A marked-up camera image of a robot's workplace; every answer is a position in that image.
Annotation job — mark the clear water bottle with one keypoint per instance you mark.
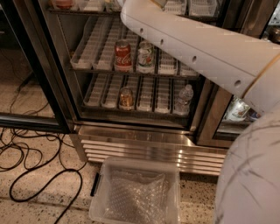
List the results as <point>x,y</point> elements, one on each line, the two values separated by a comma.
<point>183,101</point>

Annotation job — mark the bubble wrap sheet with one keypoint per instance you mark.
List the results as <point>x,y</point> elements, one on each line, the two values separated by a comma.
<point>137,198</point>

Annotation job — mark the white can behind glass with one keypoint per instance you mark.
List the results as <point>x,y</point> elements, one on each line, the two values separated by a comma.
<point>237,110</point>

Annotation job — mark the red cola can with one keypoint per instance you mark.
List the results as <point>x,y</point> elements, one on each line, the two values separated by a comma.
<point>123,61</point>

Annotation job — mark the red can top shelf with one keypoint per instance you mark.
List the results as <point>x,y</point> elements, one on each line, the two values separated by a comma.
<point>64,4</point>

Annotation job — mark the top shelf tray rack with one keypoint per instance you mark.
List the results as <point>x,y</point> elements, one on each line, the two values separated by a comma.
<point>193,8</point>

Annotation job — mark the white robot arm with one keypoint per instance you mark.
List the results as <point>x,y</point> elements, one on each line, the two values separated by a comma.
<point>248,188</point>

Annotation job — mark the clear plastic storage bin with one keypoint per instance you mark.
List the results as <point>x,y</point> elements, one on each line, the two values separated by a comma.
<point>102,184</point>

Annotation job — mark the closed right fridge door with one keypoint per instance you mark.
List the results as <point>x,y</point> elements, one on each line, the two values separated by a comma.
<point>250,17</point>

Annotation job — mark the open glass fridge door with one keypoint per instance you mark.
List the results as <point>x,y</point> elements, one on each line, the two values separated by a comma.
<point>32,94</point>

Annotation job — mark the stainless steel fridge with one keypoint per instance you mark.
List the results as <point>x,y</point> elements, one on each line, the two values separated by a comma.
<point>99,132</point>

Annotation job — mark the shelf tray rack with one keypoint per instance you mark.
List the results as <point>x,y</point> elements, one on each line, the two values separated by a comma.
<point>150,94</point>
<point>96,49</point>
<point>193,8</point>

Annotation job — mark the middle shelf tray rack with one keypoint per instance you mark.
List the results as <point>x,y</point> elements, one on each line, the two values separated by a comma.
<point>96,49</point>

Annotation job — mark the white green soda can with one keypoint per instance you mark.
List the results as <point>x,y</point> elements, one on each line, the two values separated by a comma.
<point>145,58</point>

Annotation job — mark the bottom shelf tray rack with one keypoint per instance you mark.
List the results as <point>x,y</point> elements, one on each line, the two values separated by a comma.
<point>150,94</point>

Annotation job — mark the gold brown can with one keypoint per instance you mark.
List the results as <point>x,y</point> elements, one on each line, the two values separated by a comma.
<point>126,99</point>

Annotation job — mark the blue pepsi can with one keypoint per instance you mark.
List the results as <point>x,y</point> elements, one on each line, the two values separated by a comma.
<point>253,116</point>

